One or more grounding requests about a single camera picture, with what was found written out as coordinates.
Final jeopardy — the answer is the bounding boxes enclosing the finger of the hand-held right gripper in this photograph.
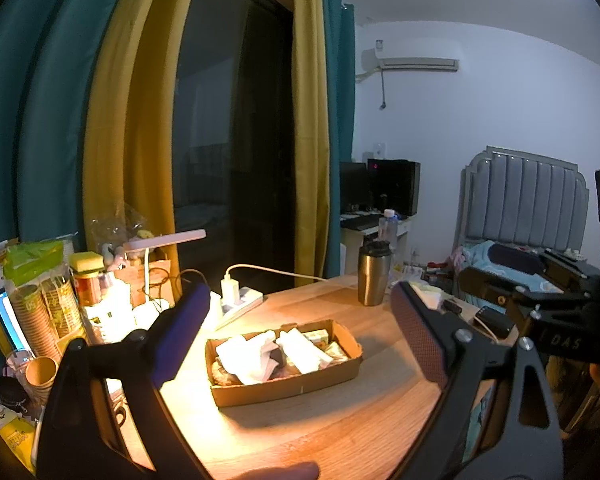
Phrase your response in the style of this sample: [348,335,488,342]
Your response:
[459,266,597,320]
[539,249,600,281]

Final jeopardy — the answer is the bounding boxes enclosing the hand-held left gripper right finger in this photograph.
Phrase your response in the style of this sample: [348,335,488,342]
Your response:
[390,281,565,480]

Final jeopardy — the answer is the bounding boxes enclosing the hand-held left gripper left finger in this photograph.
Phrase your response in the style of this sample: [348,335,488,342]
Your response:
[35,282,216,480]

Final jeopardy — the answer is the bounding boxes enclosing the white paper sheet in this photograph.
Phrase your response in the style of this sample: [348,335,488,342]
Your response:
[215,330,277,386]

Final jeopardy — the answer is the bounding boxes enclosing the cardboard box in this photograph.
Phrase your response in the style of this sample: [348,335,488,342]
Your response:
[205,319,363,407]

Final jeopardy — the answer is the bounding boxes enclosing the person's left hand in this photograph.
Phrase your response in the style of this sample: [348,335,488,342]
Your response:
[227,461,322,480]

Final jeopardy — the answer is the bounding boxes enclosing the black pillow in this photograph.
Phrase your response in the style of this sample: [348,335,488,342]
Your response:
[485,242,547,277]

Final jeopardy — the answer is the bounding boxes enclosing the black power bank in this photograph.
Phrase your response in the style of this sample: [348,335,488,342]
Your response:
[472,306,516,339]

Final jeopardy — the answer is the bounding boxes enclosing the brown paper bag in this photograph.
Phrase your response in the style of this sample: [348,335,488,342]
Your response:
[115,255,172,307]

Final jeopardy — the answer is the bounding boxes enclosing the white charger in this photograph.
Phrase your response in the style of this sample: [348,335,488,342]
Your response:
[221,274,242,307]

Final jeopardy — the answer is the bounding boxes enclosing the white power strip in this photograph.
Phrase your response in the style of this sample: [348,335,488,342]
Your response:
[212,286,266,331]

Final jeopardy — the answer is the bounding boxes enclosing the grey padded headboard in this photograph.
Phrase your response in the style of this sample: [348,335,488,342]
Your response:
[452,146,590,261]

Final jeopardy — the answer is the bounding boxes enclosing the steel tumbler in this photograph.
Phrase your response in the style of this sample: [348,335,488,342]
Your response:
[357,241,393,307]

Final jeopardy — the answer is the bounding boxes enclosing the white desk lamp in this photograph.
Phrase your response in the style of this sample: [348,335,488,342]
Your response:
[122,229,207,326]

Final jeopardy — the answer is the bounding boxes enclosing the jar with red label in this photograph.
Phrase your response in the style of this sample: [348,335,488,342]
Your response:
[69,251,106,307]

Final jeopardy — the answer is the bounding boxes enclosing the white computer desk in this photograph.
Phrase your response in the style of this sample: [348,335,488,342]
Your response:
[340,214,412,277]

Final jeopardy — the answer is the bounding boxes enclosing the clear water bottle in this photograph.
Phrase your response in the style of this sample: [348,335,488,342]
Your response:
[378,208,399,252]

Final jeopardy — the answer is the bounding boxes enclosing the clear plastic bag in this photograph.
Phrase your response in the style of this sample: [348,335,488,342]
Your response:
[90,202,152,262]

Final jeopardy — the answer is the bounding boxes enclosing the black keyboard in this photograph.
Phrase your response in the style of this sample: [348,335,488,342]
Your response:
[340,212,382,232]

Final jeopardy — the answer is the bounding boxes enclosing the stack of paper cups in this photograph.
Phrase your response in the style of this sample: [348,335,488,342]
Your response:
[7,275,87,362]

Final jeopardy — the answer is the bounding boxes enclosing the black computer tower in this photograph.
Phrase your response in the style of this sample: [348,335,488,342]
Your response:
[367,158,421,216]

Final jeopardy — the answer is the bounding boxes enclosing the single paper cup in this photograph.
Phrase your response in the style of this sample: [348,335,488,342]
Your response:
[25,356,59,404]

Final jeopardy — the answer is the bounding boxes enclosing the green plastic bag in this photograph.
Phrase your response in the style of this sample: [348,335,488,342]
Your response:
[4,241,66,284]

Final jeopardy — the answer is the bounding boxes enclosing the black monitor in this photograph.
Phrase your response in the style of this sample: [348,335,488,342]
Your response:
[340,161,372,212]

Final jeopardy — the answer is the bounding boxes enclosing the dark glass jar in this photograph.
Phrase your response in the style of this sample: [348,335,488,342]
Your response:
[0,376,32,417]

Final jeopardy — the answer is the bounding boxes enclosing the yellow snack packet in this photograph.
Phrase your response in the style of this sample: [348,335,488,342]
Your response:
[0,395,37,472]

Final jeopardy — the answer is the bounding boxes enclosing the yellow curtain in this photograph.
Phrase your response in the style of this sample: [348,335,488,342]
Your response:
[286,0,332,289]
[82,0,204,288]

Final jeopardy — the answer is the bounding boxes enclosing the dark glass door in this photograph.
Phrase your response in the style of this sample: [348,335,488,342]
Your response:
[172,0,297,292]

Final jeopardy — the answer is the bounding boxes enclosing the teal curtain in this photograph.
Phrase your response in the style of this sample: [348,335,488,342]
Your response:
[320,0,357,277]
[0,0,148,386]

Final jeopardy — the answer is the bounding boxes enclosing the white air conditioner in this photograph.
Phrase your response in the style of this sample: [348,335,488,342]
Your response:
[362,49,461,75]

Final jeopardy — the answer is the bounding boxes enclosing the black cables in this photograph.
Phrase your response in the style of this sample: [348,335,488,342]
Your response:
[147,267,207,312]

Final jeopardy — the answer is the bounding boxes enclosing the white charging cable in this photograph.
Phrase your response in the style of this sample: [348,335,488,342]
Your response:
[225,263,332,284]

